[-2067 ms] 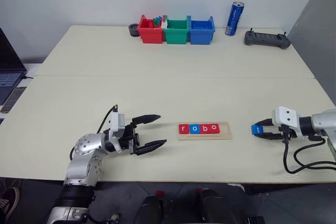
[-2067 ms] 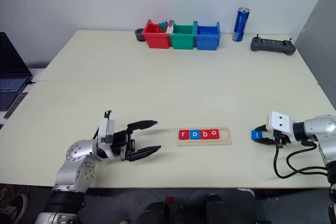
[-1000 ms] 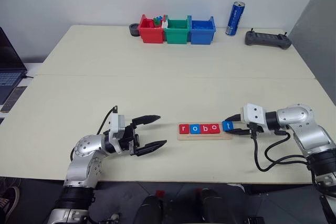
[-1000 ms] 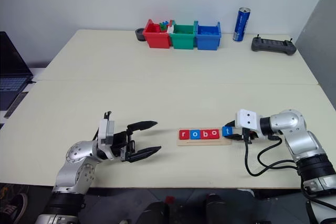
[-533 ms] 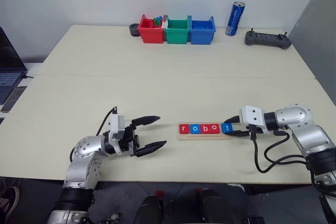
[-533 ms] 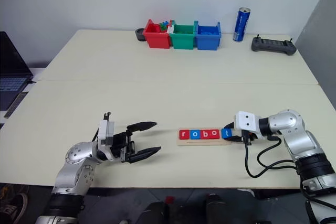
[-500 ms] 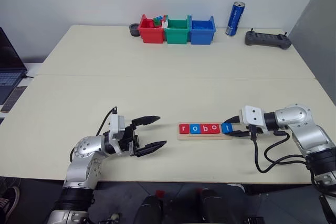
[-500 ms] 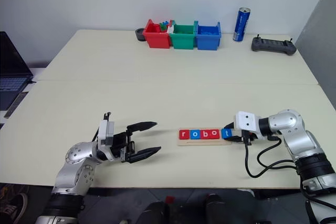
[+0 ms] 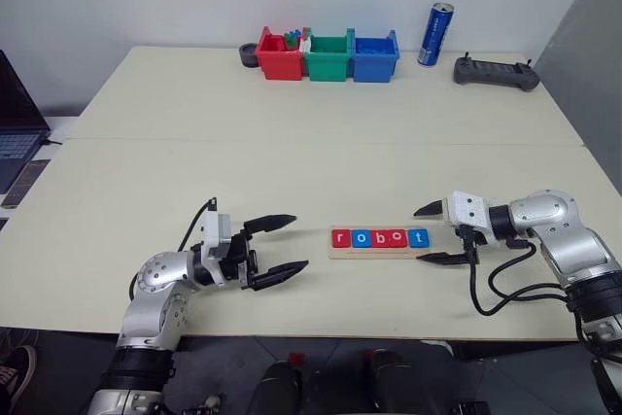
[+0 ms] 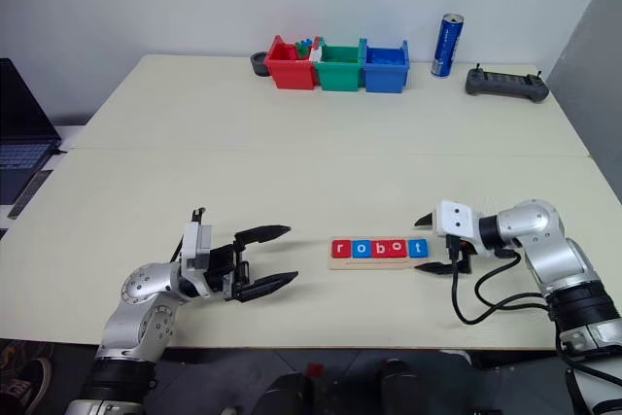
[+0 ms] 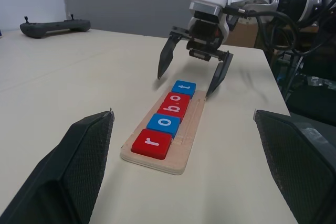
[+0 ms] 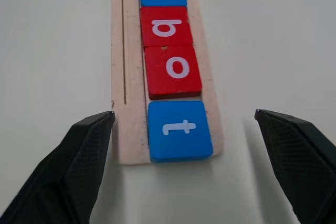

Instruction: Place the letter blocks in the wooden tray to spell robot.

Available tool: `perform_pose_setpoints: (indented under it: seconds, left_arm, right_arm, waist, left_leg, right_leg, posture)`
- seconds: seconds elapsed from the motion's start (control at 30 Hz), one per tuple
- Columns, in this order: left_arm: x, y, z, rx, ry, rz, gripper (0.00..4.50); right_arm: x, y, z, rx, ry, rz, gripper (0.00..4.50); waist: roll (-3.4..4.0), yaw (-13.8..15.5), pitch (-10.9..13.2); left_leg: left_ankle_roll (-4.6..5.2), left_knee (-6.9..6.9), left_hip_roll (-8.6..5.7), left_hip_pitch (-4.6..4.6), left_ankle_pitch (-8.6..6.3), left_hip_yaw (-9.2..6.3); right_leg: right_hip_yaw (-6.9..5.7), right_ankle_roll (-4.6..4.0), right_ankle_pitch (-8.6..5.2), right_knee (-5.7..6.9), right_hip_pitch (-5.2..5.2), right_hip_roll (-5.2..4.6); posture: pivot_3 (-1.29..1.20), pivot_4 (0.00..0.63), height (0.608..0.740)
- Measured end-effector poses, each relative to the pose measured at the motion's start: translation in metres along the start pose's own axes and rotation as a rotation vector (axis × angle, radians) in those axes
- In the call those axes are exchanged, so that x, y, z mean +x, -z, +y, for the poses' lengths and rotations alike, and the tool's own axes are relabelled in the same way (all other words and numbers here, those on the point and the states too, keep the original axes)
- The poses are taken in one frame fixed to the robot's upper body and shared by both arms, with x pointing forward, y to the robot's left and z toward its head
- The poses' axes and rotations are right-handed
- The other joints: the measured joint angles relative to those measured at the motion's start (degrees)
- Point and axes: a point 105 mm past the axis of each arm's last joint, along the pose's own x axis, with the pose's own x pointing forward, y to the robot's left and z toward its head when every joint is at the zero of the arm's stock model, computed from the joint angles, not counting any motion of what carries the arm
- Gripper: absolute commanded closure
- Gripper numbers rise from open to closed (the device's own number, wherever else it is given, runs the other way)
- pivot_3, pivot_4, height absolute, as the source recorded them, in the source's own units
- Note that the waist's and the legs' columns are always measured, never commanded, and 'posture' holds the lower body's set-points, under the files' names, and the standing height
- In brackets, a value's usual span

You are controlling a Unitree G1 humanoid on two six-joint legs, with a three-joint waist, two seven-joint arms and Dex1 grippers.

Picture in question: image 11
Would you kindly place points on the wooden letter board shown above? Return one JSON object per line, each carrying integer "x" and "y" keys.
{"x": 189, "y": 140}

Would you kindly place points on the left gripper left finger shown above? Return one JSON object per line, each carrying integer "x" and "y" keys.
{"x": 65, "y": 171}

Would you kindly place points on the blue t letter tile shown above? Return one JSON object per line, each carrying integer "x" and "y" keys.
{"x": 183, "y": 88}

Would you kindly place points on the red r letter tile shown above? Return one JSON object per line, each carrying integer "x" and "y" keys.
{"x": 152, "y": 144}

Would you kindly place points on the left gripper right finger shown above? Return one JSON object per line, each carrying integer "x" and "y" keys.
{"x": 302, "y": 171}

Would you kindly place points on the blue o letter tile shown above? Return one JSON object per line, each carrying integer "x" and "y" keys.
{"x": 164, "y": 124}

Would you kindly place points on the brown cardboard box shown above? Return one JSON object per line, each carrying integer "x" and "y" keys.
{"x": 244, "y": 33}

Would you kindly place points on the red o letter tile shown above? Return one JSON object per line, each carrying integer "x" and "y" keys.
{"x": 177, "y": 97}

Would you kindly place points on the red b letter tile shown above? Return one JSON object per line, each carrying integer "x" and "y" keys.
{"x": 172, "y": 110}

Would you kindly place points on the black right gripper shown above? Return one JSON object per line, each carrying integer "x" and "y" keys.
{"x": 204, "y": 40}

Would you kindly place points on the grey handheld controller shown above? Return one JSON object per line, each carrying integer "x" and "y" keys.
{"x": 52, "y": 27}

